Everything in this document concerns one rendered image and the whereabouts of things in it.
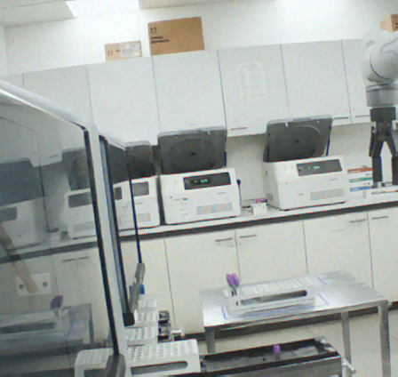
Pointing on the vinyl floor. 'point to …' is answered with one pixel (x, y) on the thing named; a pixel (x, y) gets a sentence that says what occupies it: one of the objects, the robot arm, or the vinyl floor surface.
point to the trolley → (330, 304)
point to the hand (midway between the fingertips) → (386, 179)
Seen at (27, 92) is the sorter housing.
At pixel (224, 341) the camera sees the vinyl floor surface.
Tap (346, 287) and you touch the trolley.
